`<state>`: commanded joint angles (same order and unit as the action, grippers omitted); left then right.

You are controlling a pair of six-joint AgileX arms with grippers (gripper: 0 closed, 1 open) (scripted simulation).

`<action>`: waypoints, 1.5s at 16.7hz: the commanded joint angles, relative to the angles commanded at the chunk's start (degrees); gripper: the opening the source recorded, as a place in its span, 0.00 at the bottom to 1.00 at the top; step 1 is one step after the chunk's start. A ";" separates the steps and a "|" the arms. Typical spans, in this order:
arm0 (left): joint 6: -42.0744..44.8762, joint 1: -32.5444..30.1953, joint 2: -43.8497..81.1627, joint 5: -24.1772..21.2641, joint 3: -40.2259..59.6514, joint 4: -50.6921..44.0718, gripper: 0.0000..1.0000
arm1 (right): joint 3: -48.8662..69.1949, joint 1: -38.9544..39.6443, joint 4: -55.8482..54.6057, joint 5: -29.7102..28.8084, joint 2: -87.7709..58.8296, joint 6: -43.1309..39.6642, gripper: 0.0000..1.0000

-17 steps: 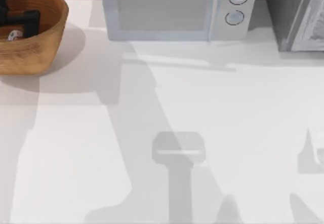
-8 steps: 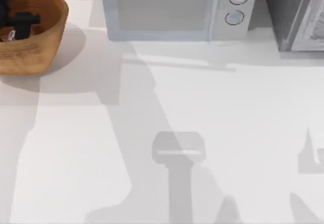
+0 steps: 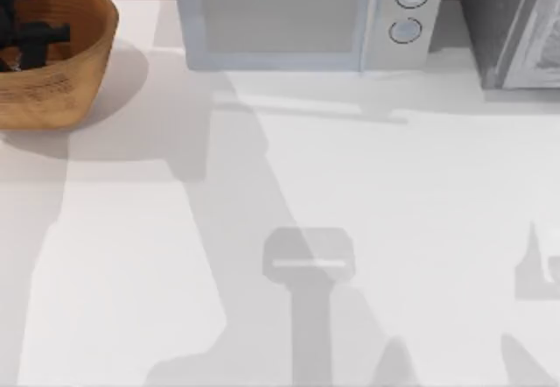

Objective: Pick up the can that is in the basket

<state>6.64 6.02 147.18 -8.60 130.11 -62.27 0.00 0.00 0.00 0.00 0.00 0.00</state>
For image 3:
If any wooden bowl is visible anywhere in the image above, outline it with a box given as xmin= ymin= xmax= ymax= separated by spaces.
xmin=0 ymin=0 xmax=120 ymax=131

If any microwave oven door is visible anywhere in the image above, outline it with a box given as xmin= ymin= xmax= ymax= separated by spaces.
xmin=173 ymin=0 xmax=374 ymax=73

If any pale microwave oven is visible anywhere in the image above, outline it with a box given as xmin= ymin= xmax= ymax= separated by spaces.
xmin=171 ymin=0 xmax=450 ymax=74

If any grey cabinet door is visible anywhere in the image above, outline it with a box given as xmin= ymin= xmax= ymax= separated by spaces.
xmin=495 ymin=0 xmax=560 ymax=90

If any microwave door handle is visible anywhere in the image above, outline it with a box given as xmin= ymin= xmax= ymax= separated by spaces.
xmin=359 ymin=0 xmax=379 ymax=74

